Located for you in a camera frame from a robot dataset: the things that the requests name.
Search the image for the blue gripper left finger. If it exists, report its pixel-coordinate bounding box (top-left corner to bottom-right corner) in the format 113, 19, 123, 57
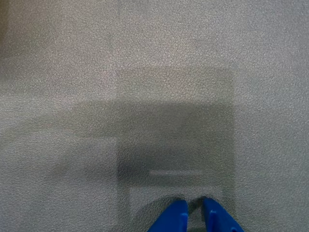
147, 199, 189, 232

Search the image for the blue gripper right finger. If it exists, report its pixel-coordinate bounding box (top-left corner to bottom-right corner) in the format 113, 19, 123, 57
201, 198, 246, 232

